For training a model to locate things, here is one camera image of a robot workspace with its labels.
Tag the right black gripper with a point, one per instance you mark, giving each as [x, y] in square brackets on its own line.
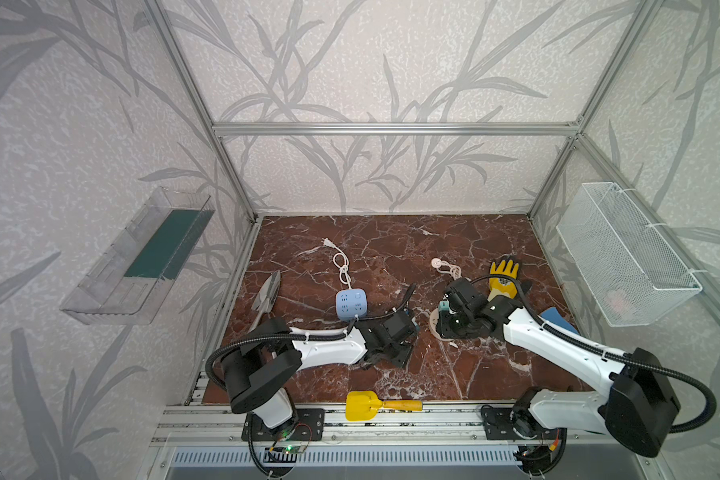
[442, 328]

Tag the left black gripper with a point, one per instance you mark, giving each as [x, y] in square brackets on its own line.
[406, 351]

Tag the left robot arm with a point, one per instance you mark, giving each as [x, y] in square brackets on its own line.
[254, 370]

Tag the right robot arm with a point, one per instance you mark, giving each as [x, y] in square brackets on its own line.
[633, 398]

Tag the pink round power strip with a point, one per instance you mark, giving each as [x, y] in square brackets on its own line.
[435, 327]

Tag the blue square power strip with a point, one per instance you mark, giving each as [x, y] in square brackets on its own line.
[351, 304]

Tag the yellow black work glove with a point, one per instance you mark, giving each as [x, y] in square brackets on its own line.
[504, 272]

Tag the yellow toy shovel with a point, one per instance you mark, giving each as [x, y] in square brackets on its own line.
[363, 406]

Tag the blue sponge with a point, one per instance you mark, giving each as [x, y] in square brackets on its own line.
[552, 315]

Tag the grey metal trowel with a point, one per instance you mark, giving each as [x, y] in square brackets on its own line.
[266, 298]

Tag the white wire basket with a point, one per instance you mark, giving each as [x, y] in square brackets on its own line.
[632, 272]

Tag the aluminium front rail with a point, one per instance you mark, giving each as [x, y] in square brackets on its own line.
[440, 423]

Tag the clear plastic wall shelf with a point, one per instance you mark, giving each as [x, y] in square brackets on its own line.
[133, 277]

